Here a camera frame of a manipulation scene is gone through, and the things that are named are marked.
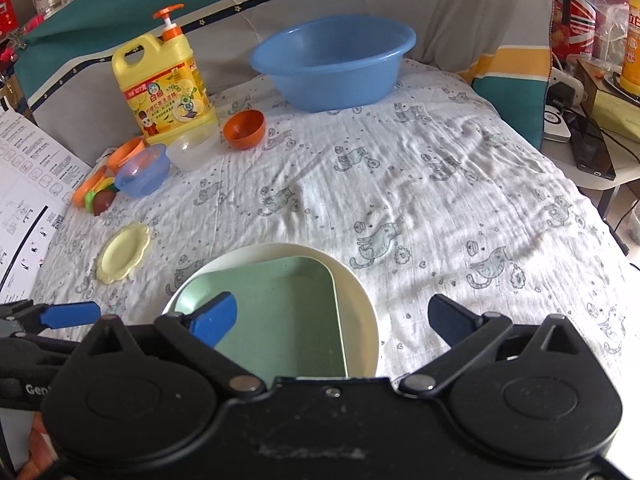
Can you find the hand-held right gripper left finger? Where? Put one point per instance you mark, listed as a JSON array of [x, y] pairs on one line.
[[216, 314]]

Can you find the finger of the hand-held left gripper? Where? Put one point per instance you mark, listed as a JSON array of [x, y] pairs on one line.
[[70, 315]]

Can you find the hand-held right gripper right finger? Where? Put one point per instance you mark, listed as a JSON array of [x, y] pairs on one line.
[[449, 317]]

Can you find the green square plate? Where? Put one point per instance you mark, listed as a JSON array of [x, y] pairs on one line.
[[290, 310]]

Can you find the small pale yellow plate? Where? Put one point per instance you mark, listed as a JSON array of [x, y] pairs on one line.
[[123, 252]]

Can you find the white round plate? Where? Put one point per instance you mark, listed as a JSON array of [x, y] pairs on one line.
[[361, 320]]

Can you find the small blue plastic bowl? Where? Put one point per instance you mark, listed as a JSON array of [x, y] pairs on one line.
[[142, 172]]

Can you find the clear plastic bowl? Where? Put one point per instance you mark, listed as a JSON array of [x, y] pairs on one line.
[[192, 150]]

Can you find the orange cup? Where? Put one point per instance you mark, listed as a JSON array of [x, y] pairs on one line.
[[244, 129]]

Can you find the green bumpy toy vegetable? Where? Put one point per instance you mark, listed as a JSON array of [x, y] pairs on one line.
[[91, 201]]

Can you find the brown toy vegetable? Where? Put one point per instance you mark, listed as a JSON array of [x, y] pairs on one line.
[[104, 202]]

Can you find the white instruction sheet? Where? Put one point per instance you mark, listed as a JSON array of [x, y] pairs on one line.
[[30, 185]]

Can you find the yellow toy banana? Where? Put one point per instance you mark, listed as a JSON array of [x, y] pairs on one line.
[[106, 180]]

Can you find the white cat-print blanket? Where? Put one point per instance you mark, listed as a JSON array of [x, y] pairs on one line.
[[400, 185]]

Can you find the orange toy pot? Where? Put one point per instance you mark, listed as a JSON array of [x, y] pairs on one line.
[[125, 152]]

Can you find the white side table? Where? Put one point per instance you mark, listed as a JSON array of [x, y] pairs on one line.
[[615, 182]]

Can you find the black phone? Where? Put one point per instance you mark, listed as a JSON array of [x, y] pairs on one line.
[[591, 146]]

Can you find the white round device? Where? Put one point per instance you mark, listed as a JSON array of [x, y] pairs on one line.
[[555, 121]]

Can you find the yellow detergent bottle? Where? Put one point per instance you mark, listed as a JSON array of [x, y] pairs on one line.
[[165, 95]]

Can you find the large blue plastic basin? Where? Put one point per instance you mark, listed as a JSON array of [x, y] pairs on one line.
[[330, 85]]

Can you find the white power adapter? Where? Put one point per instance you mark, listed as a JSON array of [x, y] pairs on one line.
[[564, 87]]

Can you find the yellow cardboard box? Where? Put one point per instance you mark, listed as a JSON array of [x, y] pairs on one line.
[[615, 105]]

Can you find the red snack bag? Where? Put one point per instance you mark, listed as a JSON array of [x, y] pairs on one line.
[[575, 15]]

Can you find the yellow bottle with orange cap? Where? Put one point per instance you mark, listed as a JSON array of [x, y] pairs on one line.
[[632, 45]]

